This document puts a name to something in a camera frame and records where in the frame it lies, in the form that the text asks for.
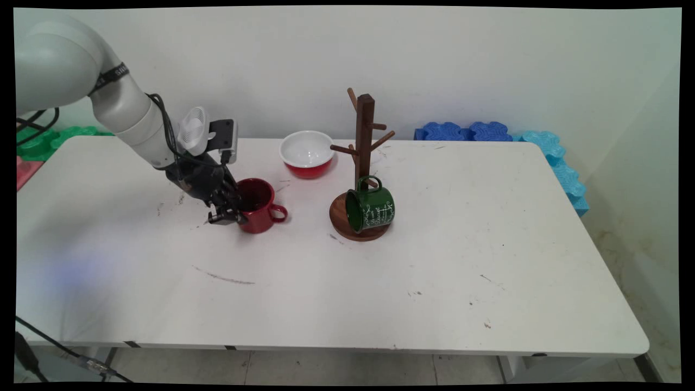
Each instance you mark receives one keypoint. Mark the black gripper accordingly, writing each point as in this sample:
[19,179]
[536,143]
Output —
[203,182]

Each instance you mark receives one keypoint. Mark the red enamel mug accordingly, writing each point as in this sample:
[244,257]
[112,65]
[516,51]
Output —
[260,209]

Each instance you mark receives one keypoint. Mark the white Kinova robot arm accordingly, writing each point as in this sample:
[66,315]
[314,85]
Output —
[65,65]

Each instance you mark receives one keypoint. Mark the red bowl white inside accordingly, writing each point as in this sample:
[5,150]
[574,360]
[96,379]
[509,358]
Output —
[307,155]

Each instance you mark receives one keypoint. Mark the green enamel mug white print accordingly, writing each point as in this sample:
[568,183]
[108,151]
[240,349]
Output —
[376,209]

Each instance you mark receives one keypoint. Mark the dark wooden mug tree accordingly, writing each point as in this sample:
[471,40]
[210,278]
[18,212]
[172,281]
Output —
[365,136]

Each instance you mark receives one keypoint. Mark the green foam mat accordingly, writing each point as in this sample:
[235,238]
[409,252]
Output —
[38,145]

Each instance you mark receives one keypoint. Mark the red foam mat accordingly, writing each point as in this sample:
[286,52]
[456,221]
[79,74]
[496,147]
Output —
[26,172]

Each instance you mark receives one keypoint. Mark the dark blue foam mat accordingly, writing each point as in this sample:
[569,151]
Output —
[461,132]

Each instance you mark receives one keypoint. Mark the light blue foam mat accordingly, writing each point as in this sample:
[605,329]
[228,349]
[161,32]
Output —
[564,174]

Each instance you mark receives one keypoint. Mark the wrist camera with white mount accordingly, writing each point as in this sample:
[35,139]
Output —
[209,136]

